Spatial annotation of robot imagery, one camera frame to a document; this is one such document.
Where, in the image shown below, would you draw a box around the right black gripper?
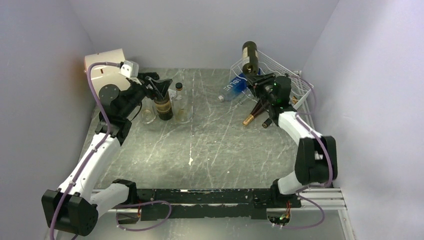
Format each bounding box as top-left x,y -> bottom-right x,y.
244,72 -> 277,105

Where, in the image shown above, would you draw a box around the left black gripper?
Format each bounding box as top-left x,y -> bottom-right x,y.
120,72 -> 173,118

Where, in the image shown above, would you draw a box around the clear blue label bottle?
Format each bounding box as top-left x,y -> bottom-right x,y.
218,73 -> 257,104

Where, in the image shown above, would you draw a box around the dark primitivo wine bottle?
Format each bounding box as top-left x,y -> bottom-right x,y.
154,91 -> 174,121

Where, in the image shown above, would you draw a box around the dark green wine bottle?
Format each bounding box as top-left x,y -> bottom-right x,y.
241,41 -> 259,75

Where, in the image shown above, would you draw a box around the clear bottle black cap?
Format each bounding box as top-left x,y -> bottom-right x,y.
172,82 -> 193,124

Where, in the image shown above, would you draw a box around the clear glass bottle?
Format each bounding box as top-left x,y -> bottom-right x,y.
140,98 -> 156,124

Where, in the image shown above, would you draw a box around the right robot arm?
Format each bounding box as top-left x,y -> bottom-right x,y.
246,73 -> 337,207

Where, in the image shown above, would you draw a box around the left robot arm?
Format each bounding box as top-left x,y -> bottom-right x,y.
41,75 -> 172,240

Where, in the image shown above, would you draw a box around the slim amber gold-capped bottle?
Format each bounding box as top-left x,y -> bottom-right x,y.
242,101 -> 269,126

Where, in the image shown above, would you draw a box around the dark bottle black cap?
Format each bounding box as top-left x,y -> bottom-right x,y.
262,118 -> 273,129

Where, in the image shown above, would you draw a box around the cream cylindrical appliance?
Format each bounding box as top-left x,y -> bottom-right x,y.
84,48 -> 130,95

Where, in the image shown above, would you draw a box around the white wire wine rack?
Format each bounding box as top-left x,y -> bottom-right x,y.
228,50 -> 312,112

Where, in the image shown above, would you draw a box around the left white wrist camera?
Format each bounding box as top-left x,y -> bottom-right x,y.
119,60 -> 139,79

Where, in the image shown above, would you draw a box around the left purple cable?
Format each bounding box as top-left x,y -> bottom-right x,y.
48,61 -> 125,240

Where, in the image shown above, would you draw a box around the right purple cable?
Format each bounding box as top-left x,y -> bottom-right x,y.
284,74 -> 334,230

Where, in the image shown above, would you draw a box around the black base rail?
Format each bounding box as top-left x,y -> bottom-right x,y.
137,188 -> 287,221

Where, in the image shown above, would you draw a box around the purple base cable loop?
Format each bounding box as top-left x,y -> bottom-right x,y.
115,200 -> 173,232

